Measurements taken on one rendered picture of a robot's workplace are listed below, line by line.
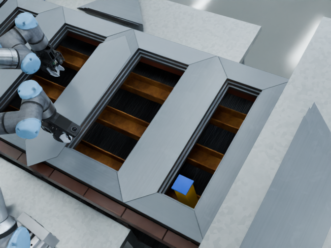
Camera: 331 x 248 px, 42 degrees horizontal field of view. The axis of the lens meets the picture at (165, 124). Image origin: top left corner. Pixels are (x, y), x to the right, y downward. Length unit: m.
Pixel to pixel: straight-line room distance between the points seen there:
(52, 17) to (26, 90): 0.84
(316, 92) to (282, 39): 1.59
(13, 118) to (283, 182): 0.88
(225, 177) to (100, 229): 0.56
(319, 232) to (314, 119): 0.37
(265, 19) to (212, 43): 1.18
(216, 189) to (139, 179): 0.29
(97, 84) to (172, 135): 0.44
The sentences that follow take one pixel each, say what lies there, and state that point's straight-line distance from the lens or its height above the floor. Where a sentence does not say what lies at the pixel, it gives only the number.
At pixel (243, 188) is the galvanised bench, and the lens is 1.34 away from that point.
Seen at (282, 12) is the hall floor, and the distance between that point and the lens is 3.26.
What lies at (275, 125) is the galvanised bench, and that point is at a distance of 1.44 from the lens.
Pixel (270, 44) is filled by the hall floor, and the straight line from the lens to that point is 3.05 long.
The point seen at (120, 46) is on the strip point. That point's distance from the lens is 2.02.
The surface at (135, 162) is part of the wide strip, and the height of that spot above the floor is 0.86.
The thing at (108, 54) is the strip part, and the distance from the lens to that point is 2.00.
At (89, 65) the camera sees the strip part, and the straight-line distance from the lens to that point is 2.00.
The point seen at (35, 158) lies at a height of 0.86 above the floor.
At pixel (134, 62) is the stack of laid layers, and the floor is 0.83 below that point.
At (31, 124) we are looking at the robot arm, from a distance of 1.47.
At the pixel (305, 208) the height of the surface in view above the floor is 1.07.
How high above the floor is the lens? 2.28
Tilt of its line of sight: 56 degrees down
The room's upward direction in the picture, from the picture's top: 20 degrees counter-clockwise
